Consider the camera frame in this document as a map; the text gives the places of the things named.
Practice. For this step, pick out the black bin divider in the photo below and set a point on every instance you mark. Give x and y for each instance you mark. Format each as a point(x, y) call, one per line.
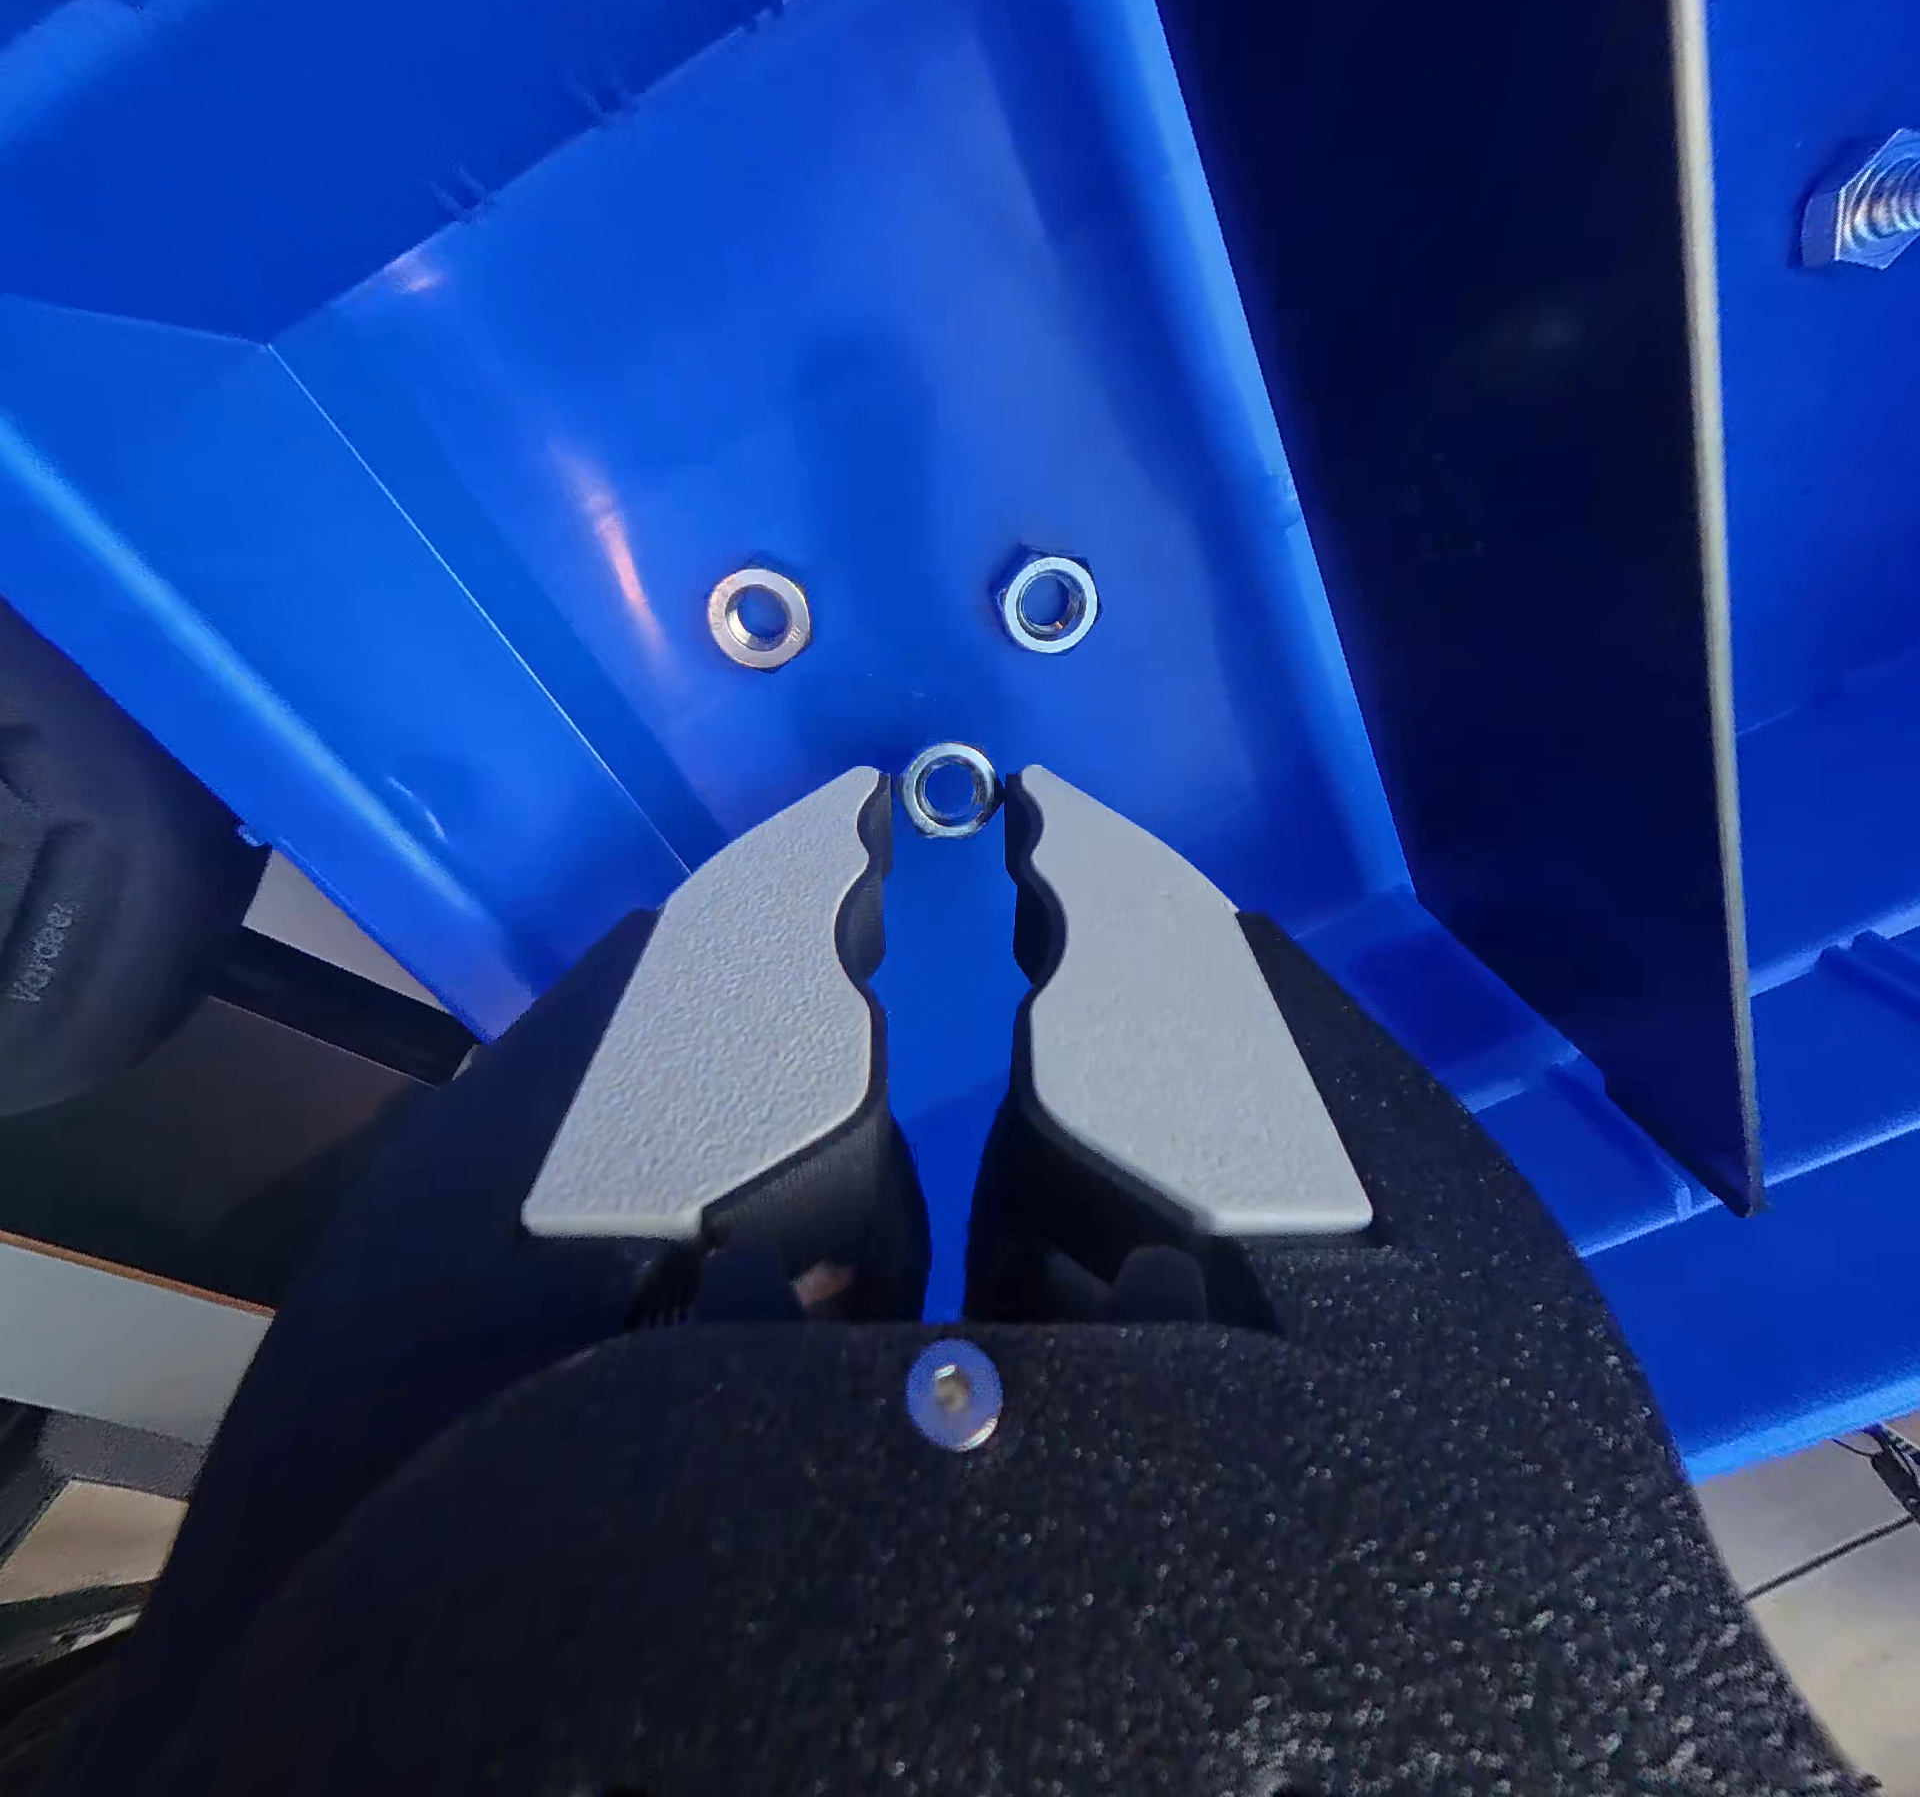
point(1470, 478)

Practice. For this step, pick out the blue plastic bin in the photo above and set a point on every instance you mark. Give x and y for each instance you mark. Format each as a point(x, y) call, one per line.
point(525, 178)

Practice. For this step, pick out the steel hex bolt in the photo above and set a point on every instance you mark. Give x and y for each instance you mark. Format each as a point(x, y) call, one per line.
point(1898, 201)

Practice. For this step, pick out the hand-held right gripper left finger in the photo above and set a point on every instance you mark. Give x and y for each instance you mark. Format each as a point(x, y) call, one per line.
point(720, 1048)

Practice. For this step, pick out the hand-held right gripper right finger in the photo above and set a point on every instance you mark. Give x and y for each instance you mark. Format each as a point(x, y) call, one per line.
point(1170, 1048)

